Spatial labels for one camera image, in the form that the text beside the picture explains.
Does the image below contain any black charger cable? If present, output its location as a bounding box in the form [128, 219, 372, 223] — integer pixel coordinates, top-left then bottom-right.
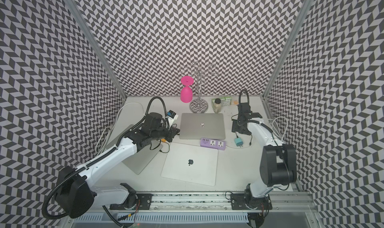
[230, 113, 256, 148]
[148, 139, 172, 154]

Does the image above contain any teal charger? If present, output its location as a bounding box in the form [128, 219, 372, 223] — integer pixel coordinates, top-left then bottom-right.
[234, 137, 244, 147]

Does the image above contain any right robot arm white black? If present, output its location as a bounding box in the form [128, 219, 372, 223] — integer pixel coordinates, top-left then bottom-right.
[232, 88, 298, 212]

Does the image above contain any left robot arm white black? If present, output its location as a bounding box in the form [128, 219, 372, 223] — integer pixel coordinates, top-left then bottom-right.
[42, 106, 180, 220]

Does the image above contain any grey closed laptop centre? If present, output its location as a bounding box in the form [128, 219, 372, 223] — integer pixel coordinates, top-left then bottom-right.
[180, 113, 226, 140]

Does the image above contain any white closed laptop front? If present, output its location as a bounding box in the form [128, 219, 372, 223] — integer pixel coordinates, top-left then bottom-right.
[161, 144, 219, 187]

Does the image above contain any silver closed laptop left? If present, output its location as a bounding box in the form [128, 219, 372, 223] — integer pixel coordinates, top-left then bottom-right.
[103, 125, 163, 175]

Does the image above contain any purple power strip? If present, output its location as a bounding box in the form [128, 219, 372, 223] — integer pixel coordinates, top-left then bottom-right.
[200, 138, 226, 151]

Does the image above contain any green snack packet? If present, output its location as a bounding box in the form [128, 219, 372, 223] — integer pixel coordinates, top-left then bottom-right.
[212, 96, 232, 106]

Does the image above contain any spice jar black lid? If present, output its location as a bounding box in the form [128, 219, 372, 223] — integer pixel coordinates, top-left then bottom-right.
[213, 98, 222, 113]

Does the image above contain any chrome glass holder stand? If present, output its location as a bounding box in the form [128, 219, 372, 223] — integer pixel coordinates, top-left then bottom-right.
[179, 62, 217, 113]

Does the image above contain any pink plastic wine glass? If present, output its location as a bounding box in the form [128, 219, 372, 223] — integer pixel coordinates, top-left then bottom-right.
[180, 76, 194, 103]

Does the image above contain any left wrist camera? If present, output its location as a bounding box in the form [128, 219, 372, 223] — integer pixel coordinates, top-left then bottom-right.
[167, 110, 179, 127]

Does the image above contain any white power cord right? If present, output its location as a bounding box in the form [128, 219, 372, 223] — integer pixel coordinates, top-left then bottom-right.
[257, 116, 299, 187]

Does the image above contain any white power cord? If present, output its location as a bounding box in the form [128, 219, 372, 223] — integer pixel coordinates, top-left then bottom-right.
[257, 116, 299, 187]
[95, 101, 148, 151]

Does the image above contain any white power cord left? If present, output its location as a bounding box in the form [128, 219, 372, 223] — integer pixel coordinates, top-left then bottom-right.
[95, 101, 148, 151]

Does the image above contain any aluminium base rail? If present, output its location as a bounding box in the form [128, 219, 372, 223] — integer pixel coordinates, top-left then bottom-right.
[61, 191, 319, 214]

